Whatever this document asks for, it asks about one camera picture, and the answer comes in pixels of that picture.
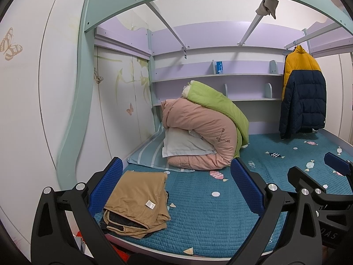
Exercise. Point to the red cloth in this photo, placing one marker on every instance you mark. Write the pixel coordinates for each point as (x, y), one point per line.
(118, 255)

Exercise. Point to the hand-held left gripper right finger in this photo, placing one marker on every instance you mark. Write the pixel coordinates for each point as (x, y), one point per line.
(248, 187)

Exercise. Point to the small blue box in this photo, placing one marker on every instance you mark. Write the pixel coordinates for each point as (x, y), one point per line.
(219, 67)

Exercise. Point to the mint green bed frame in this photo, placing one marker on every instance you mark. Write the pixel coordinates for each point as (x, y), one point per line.
(82, 88)

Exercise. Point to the tan button jacket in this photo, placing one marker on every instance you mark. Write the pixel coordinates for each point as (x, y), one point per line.
(138, 193)

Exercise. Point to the pink quilt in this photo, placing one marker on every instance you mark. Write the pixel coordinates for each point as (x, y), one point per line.
(201, 121)

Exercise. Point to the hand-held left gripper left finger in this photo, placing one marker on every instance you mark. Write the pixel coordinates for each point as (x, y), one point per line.
(107, 187)

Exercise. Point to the grey cloth on slat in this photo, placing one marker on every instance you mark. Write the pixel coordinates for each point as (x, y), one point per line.
(267, 7)

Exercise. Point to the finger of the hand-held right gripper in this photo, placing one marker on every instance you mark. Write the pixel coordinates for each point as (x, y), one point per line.
(337, 162)
(300, 176)

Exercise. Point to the blue striped pillow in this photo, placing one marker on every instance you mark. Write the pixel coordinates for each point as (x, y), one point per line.
(146, 156)

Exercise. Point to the teal quilted bed mat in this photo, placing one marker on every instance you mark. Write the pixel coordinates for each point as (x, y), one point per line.
(209, 215)

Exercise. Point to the lilac headboard shelf unit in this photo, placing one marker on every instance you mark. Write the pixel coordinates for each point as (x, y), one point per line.
(209, 55)

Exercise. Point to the yellow and navy puffer jacket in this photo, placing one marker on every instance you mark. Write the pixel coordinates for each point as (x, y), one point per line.
(306, 99)

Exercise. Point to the green quilt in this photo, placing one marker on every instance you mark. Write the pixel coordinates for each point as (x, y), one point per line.
(217, 100)

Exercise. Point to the large butterfly wall sticker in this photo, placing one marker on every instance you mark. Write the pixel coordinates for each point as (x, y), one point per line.
(9, 45)

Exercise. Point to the white clothes rail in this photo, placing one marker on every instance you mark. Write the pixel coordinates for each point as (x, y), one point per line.
(296, 40)

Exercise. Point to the brown butterfly wall sticker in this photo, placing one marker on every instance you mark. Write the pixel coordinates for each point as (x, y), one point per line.
(98, 76)

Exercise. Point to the white pillow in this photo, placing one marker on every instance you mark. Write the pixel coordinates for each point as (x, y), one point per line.
(184, 143)

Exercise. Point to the small hanging tag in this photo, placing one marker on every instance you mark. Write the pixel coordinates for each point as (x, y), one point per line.
(185, 53)

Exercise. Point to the pink butterfly wall sticker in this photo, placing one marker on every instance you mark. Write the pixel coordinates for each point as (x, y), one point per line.
(130, 109)

